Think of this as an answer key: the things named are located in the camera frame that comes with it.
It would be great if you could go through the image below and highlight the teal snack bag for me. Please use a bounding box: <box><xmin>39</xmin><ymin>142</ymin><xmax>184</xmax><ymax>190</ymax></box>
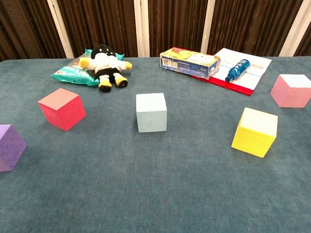
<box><xmin>51</xmin><ymin>49</ymin><xmax>125</xmax><ymax>87</ymax></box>

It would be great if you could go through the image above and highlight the teal felt table mat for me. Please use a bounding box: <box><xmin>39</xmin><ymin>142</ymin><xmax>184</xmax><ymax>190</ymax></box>
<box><xmin>0</xmin><ymin>56</ymin><xmax>311</xmax><ymax>233</ymax></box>

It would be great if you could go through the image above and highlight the dark brown curtain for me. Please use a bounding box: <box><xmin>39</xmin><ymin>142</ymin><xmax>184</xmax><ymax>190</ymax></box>
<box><xmin>0</xmin><ymin>0</ymin><xmax>311</xmax><ymax>63</ymax></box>

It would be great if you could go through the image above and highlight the light blue foam cube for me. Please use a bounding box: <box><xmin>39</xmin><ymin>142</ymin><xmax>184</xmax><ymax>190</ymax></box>
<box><xmin>136</xmin><ymin>93</ymin><xmax>168</xmax><ymax>133</ymax></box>

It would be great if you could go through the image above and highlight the blue bottle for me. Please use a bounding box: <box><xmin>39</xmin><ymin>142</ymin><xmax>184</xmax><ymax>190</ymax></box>
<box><xmin>225</xmin><ymin>58</ymin><xmax>251</xmax><ymax>83</ymax></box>

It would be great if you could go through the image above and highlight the purple foam cube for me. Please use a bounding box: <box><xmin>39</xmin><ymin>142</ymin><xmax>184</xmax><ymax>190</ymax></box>
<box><xmin>0</xmin><ymin>124</ymin><xmax>27</xmax><ymax>172</ymax></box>

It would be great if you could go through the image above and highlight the white frame post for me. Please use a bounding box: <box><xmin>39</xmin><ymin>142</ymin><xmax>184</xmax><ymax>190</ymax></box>
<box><xmin>278</xmin><ymin>0</ymin><xmax>311</xmax><ymax>57</ymax></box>
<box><xmin>200</xmin><ymin>0</ymin><xmax>216</xmax><ymax>54</ymax></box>
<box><xmin>133</xmin><ymin>0</ymin><xmax>150</xmax><ymax>58</ymax></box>
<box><xmin>47</xmin><ymin>0</ymin><xmax>75</xmax><ymax>59</ymax></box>

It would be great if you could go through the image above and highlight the black white plush doll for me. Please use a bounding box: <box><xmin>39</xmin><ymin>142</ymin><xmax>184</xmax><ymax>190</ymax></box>
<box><xmin>78</xmin><ymin>44</ymin><xmax>133</xmax><ymax>93</ymax></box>

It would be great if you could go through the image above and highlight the yellow foam cube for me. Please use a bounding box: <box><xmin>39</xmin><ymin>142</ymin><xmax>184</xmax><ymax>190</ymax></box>
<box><xmin>231</xmin><ymin>107</ymin><xmax>278</xmax><ymax>159</ymax></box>

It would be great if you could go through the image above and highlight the pink foam cube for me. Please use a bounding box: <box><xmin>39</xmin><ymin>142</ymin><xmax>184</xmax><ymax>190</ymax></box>
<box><xmin>270</xmin><ymin>74</ymin><xmax>311</xmax><ymax>108</ymax></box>

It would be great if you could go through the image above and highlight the red foam cube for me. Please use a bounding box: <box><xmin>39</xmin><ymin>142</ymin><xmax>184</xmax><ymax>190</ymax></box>
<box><xmin>37</xmin><ymin>87</ymin><xmax>86</xmax><ymax>132</ymax></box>

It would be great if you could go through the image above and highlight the white red book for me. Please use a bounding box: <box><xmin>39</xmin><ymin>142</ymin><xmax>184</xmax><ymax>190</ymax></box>
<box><xmin>191</xmin><ymin>47</ymin><xmax>273</xmax><ymax>97</ymax></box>

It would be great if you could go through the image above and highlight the yellow blue cookie box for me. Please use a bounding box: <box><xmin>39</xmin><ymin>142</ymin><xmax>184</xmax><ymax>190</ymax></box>
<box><xmin>159</xmin><ymin>47</ymin><xmax>221</xmax><ymax>81</ymax></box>

